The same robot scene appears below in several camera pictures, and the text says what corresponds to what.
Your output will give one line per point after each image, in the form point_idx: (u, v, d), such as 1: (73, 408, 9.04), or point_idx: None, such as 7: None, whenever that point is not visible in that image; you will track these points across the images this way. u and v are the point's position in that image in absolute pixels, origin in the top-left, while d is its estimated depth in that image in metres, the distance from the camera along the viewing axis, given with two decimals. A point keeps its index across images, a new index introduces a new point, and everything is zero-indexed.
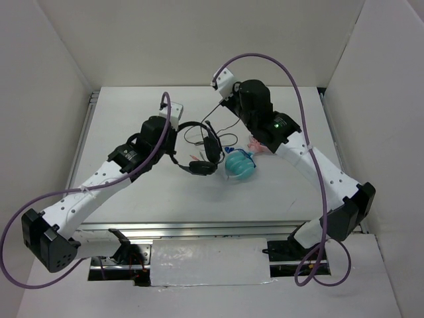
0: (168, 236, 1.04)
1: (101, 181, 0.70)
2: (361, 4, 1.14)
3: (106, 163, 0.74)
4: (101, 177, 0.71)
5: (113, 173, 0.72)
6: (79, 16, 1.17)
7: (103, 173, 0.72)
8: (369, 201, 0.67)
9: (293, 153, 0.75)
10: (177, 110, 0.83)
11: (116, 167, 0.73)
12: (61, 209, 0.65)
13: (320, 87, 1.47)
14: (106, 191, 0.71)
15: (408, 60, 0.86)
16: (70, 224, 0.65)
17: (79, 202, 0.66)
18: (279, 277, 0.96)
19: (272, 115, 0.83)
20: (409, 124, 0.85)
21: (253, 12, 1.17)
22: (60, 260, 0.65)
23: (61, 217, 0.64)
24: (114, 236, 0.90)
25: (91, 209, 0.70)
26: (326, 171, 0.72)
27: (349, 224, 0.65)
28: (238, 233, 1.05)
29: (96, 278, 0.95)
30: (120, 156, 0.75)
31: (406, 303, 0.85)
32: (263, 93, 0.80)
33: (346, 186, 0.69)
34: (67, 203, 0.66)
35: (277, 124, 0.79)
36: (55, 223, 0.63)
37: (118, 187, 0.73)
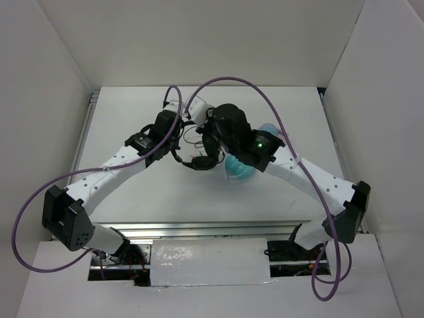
0: (168, 236, 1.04)
1: (120, 162, 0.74)
2: (361, 4, 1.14)
3: (124, 148, 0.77)
4: (120, 159, 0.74)
5: (132, 155, 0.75)
6: (79, 16, 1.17)
7: (121, 156, 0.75)
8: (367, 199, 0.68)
9: (284, 169, 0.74)
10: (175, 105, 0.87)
11: (134, 151, 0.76)
12: (83, 185, 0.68)
13: (320, 87, 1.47)
14: (125, 172, 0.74)
15: (409, 60, 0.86)
16: (92, 201, 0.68)
17: (101, 180, 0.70)
18: (279, 277, 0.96)
19: (253, 136, 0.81)
20: (409, 125, 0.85)
21: (253, 12, 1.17)
22: (79, 239, 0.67)
23: (85, 193, 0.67)
24: (116, 232, 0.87)
25: (110, 188, 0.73)
26: (320, 182, 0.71)
27: (355, 228, 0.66)
28: (238, 233, 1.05)
29: (96, 278, 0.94)
30: (135, 142, 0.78)
31: (406, 303, 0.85)
32: (239, 116, 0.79)
33: (344, 190, 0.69)
34: (90, 180, 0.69)
35: (261, 143, 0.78)
36: (79, 197, 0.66)
37: (136, 169, 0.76)
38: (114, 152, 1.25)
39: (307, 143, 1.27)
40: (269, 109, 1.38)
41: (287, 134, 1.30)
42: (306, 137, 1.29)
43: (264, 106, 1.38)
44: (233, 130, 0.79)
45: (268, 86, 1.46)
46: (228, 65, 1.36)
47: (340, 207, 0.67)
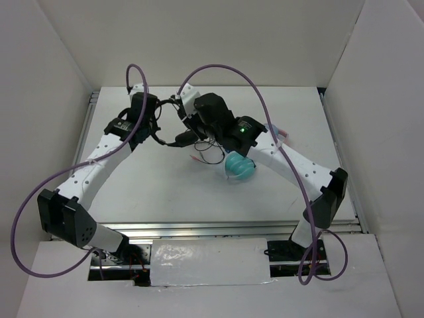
0: (167, 236, 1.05)
1: (106, 152, 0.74)
2: (361, 3, 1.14)
3: (105, 136, 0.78)
4: (103, 148, 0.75)
5: (114, 142, 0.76)
6: (79, 16, 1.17)
7: (104, 145, 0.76)
8: (344, 185, 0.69)
9: (265, 154, 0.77)
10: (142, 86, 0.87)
11: (116, 138, 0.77)
12: (75, 182, 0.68)
13: (320, 87, 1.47)
14: (111, 161, 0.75)
15: (409, 60, 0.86)
16: (87, 196, 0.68)
17: (91, 173, 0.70)
18: (278, 277, 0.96)
19: (234, 122, 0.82)
20: (408, 125, 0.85)
21: (253, 12, 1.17)
22: (85, 234, 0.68)
23: (77, 189, 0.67)
24: (116, 232, 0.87)
25: (101, 179, 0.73)
26: (300, 166, 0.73)
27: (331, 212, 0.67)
28: (238, 233, 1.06)
29: (96, 278, 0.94)
30: (115, 128, 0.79)
31: (406, 303, 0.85)
32: (218, 102, 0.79)
33: (321, 175, 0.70)
34: (79, 176, 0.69)
35: (243, 128, 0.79)
36: (73, 195, 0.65)
37: (122, 154, 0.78)
38: None
39: (307, 143, 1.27)
40: (269, 109, 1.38)
41: (287, 134, 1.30)
42: (306, 137, 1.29)
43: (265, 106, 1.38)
44: (214, 117, 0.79)
45: (268, 86, 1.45)
46: (228, 65, 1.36)
47: (318, 192, 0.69)
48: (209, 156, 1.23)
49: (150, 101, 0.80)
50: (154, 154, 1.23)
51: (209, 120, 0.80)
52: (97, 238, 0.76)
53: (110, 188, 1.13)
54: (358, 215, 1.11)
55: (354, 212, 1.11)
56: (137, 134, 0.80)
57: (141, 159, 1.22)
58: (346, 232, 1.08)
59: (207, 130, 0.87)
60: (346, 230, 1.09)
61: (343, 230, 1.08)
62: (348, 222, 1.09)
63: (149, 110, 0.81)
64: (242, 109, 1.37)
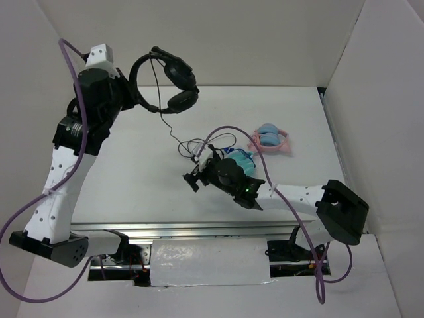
0: (167, 236, 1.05)
1: (63, 174, 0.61)
2: (360, 4, 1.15)
3: (55, 151, 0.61)
4: (58, 170, 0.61)
5: (69, 159, 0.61)
6: (79, 16, 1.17)
7: (58, 164, 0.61)
8: (343, 192, 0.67)
9: (267, 199, 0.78)
10: (101, 52, 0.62)
11: (69, 151, 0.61)
12: (40, 220, 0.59)
13: (320, 87, 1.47)
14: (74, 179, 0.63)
15: (408, 59, 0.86)
16: (60, 229, 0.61)
17: (54, 207, 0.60)
18: (279, 277, 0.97)
19: (248, 180, 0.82)
20: (409, 125, 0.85)
21: (252, 12, 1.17)
22: (76, 252, 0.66)
23: (46, 230, 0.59)
24: (115, 234, 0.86)
25: (70, 203, 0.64)
26: (293, 195, 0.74)
27: (342, 224, 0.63)
28: (238, 234, 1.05)
29: (97, 278, 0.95)
30: (64, 135, 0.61)
31: (406, 303, 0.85)
32: (239, 173, 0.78)
33: (315, 193, 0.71)
34: (44, 211, 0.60)
35: (249, 188, 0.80)
36: (44, 237, 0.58)
37: (84, 165, 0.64)
38: (114, 152, 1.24)
39: (307, 143, 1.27)
40: (269, 109, 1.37)
41: (288, 134, 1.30)
42: (306, 137, 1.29)
43: (265, 106, 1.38)
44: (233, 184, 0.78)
45: (268, 86, 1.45)
46: (228, 65, 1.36)
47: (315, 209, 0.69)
48: None
49: (99, 86, 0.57)
50: (154, 154, 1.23)
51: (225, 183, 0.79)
52: (94, 238, 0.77)
53: (109, 189, 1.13)
54: None
55: None
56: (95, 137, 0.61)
57: (141, 159, 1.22)
58: None
59: (222, 187, 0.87)
60: None
61: None
62: None
63: (100, 93, 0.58)
64: (242, 110, 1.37)
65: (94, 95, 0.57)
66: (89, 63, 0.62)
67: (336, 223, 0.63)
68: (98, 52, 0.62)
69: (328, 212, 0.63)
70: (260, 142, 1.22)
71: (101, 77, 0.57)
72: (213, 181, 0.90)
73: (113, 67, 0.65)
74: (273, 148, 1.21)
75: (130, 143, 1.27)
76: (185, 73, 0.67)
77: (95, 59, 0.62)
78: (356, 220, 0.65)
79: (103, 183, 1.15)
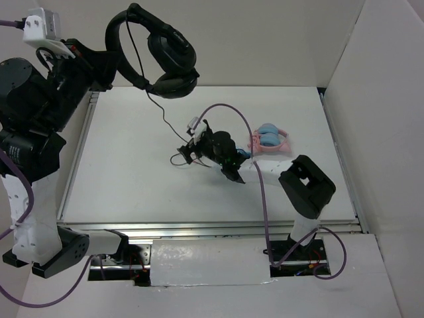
0: (167, 236, 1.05)
1: (23, 205, 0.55)
2: (361, 4, 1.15)
3: (4, 181, 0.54)
4: (16, 201, 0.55)
5: (20, 189, 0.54)
6: (80, 16, 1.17)
7: (14, 194, 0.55)
8: (311, 166, 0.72)
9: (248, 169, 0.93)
10: (40, 27, 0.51)
11: (14, 179, 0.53)
12: (22, 246, 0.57)
13: (320, 87, 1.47)
14: (39, 203, 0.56)
15: (408, 59, 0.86)
16: (48, 250, 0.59)
17: (30, 234, 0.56)
18: (279, 277, 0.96)
19: (238, 156, 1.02)
20: (407, 124, 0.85)
21: (253, 12, 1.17)
22: (77, 250, 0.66)
23: (32, 255, 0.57)
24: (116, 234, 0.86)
25: (50, 224, 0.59)
26: (267, 167, 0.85)
27: (303, 195, 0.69)
28: (238, 233, 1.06)
29: (96, 277, 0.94)
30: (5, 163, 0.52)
31: (406, 302, 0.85)
32: (230, 148, 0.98)
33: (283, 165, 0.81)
34: (22, 240, 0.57)
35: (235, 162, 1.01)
36: (33, 261, 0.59)
37: (42, 184, 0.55)
38: (114, 152, 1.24)
39: (307, 142, 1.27)
40: (269, 109, 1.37)
41: (287, 134, 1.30)
42: (306, 137, 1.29)
43: (265, 106, 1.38)
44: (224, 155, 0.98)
45: (268, 86, 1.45)
46: (228, 65, 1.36)
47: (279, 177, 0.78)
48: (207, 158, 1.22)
49: (19, 95, 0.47)
50: (154, 154, 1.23)
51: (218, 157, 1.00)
52: (95, 237, 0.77)
53: (108, 189, 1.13)
54: (358, 215, 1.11)
55: (354, 212, 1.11)
56: (43, 154, 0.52)
57: (140, 159, 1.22)
58: (347, 232, 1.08)
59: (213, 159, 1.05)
60: (346, 230, 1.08)
61: (343, 230, 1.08)
62: (348, 222, 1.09)
63: (31, 99, 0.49)
64: (242, 109, 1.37)
65: (22, 106, 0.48)
66: (25, 36, 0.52)
67: (295, 193, 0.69)
68: (34, 22, 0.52)
69: (289, 182, 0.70)
70: (260, 142, 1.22)
71: (22, 78, 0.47)
72: (207, 153, 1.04)
73: (59, 45, 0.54)
74: (273, 148, 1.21)
75: (130, 143, 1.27)
76: (178, 52, 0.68)
77: (32, 32, 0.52)
78: (317, 197, 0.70)
79: (102, 183, 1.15)
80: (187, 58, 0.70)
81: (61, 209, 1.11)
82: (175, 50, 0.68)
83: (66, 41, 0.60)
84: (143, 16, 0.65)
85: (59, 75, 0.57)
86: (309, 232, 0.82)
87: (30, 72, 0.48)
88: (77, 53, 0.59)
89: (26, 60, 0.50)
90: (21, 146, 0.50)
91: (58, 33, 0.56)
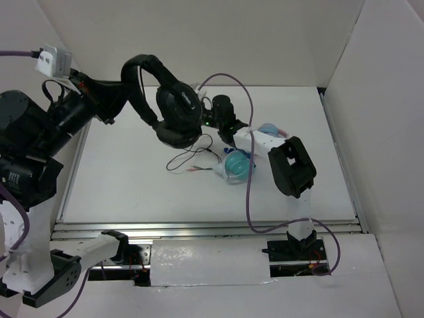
0: (167, 236, 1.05)
1: (18, 231, 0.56)
2: (361, 4, 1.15)
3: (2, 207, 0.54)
4: (14, 225, 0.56)
5: (14, 214, 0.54)
6: (79, 16, 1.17)
7: (10, 220, 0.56)
8: (301, 149, 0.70)
9: (242, 138, 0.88)
10: (48, 63, 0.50)
11: (10, 206, 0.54)
12: (13, 275, 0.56)
13: (320, 87, 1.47)
14: (36, 229, 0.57)
15: (408, 59, 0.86)
16: (40, 278, 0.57)
17: (22, 263, 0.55)
18: (278, 277, 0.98)
19: (235, 122, 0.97)
20: (407, 125, 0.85)
21: (253, 12, 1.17)
22: (69, 277, 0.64)
23: (23, 283, 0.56)
24: (111, 237, 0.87)
25: (44, 251, 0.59)
26: (261, 140, 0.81)
27: (285, 171, 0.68)
28: (238, 234, 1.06)
29: (97, 277, 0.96)
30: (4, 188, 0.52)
31: (407, 303, 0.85)
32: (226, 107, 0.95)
33: (276, 142, 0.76)
34: (12, 268, 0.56)
35: (232, 127, 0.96)
36: (24, 289, 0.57)
37: (38, 213, 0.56)
38: (113, 152, 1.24)
39: (307, 142, 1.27)
40: (269, 109, 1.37)
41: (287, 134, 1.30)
42: (305, 136, 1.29)
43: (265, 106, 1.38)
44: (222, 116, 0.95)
45: (268, 86, 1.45)
46: (228, 65, 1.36)
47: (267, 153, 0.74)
48: (201, 161, 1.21)
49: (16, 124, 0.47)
50: (154, 154, 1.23)
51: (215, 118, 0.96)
52: (93, 252, 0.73)
53: (108, 189, 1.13)
54: (358, 216, 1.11)
55: (354, 212, 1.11)
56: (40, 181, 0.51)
57: (141, 159, 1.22)
58: (347, 232, 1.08)
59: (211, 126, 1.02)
60: (346, 230, 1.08)
61: (343, 230, 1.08)
62: (348, 222, 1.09)
63: (26, 128, 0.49)
64: (242, 109, 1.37)
65: (18, 136, 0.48)
66: (38, 68, 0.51)
67: (277, 166, 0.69)
68: (46, 59, 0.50)
69: (275, 158, 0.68)
70: None
71: (18, 110, 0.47)
72: None
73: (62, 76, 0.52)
74: None
75: (130, 143, 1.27)
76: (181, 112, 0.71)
77: (42, 68, 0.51)
78: (297, 175, 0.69)
79: (101, 183, 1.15)
80: (189, 118, 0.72)
81: (61, 209, 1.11)
82: (180, 109, 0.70)
83: (78, 73, 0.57)
84: (154, 67, 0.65)
85: (59, 106, 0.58)
86: (301, 218, 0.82)
87: (27, 103, 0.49)
88: (83, 91, 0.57)
89: (24, 93, 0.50)
90: (20, 172, 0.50)
91: (68, 71, 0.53)
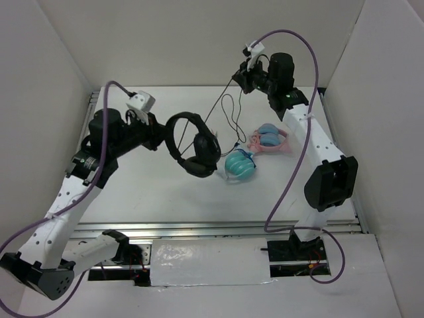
0: (166, 235, 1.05)
1: (68, 202, 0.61)
2: (361, 4, 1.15)
3: (66, 180, 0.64)
4: (67, 197, 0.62)
5: (77, 187, 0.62)
6: (80, 16, 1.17)
7: (66, 191, 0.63)
8: (349, 173, 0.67)
9: (294, 119, 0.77)
10: (142, 101, 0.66)
11: (79, 181, 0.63)
12: (36, 243, 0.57)
13: (320, 87, 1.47)
14: (77, 210, 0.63)
15: (408, 59, 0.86)
16: (52, 256, 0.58)
17: (53, 231, 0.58)
18: (279, 276, 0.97)
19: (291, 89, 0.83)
20: (407, 125, 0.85)
21: (253, 12, 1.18)
22: (62, 285, 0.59)
23: (39, 252, 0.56)
24: (110, 238, 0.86)
25: (67, 235, 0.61)
26: (317, 140, 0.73)
27: (324, 188, 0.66)
28: (238, 234, 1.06)
29: (97, 278, 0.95)
30: (78, 166, 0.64)
31: (407, 303, 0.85)
32: (287, 64, 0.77)
33: (332, 153, 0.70)
34: (40, 235, 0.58)
35: (289, 95, 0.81)
36: (36, 260, 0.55)
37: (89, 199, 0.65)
38: None
39: None
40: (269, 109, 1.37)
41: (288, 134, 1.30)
42: None
43: (265, 106, 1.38)
44: (278, 77, 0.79)
45: None
46: (228, 65, 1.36)
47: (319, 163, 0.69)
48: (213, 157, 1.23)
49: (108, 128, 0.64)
50: (154, 154, 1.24)
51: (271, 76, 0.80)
52: (89, 256, 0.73)
53: (108, 189, 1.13)
54: (358, 216, 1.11)
55: (354, 212, 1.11)
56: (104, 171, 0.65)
57: (141, 159, 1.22)
58: (347, 232, 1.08)
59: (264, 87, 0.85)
60: (346, 230, 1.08)
61: (343, 230, 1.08)
62: (348, 222, 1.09)
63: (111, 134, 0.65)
64: (242, 109, 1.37)
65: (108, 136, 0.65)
66: (129, 102, 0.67)
67: (321, 181, 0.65)
68: (140, 99, 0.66)
69: (324, 173, 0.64)
70: (260, 142, 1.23)
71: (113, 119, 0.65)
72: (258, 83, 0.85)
73: (144, 114, 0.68)
74: (273, 147, 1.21)
75: None
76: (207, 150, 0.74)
77: (132, 103, 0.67)
78: (331, 194, 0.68)
79: None
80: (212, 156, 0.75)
81: None
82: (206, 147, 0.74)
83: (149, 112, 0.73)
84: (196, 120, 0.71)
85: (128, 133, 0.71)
86: (311, 227, 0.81)
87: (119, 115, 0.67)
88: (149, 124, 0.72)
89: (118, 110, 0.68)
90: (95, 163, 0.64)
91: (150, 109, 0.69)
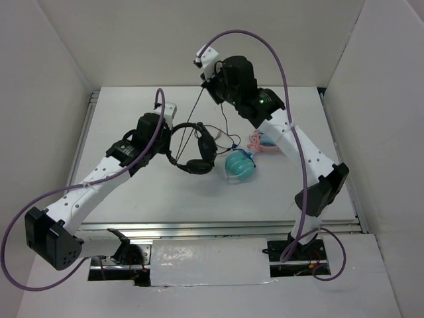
0: (166, 235, 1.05)
1: (103, 175, 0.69)
2: (361, 4, 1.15)
3: (105, 159, 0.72)
4: (101, 172, 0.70)
5: (113, 167, 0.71)
6: (80, 16, 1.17)
7: (103, 167, 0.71)
8: (342, 180, 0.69)
9: (277, 130, 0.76)
10: (171, 109, 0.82)
11: (116, 162, 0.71)
12: (64, 204, 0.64)
13: (320, 87, 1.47)
14: (107, 187, 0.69)
15: (408, 59, 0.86)
16: (74, 220, 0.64)
17: (82, 197, 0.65)
18: (278, 277, 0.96)
19: (256, 90, 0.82)
20: (407, 126, 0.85)
21: (254, 12, 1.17)
22: (67, 256, 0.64)
23: (65, 213, 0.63)
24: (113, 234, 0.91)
25: (91, 206, 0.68)
26: (307, 153, 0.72)
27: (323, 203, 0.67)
28: (238, 234, 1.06)
29: (97, 278, 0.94)
30: (117, 151, 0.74)
31: (407, 303, 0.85)
32: (246, 66, 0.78)
33: (324, 165, 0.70)
34: (71, 198, 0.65)
35: (262, 99, 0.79)
36: (60, 219, 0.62)
37: (119, 181, 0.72)
38: None
39: None
40: None
41: None
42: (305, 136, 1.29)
43: None
44: (238, 82, 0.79)
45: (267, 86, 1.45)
46: None
47: (316, 180, 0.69)
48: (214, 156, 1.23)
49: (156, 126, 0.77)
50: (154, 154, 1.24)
51: (232, 83, 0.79)
52: None
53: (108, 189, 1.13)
54: (358, 216, 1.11)
55: (354, 212, 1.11)
56: (140, 161, 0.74)
57: None
58: (347, 232, 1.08)
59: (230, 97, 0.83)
60: (346, 230, 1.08)
61: (343, 230, 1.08)
62: (348, 222, 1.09)
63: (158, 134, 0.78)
64: None
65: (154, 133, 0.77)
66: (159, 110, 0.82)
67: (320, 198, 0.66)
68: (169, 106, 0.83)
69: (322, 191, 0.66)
70: (260, 142, 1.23)
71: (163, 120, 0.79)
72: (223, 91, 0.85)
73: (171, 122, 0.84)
74: (273, 147, 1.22)
75: None
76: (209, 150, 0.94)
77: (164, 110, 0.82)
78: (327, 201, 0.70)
79: None
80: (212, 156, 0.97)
81: None
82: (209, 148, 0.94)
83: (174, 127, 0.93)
84: (203, 129, 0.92)
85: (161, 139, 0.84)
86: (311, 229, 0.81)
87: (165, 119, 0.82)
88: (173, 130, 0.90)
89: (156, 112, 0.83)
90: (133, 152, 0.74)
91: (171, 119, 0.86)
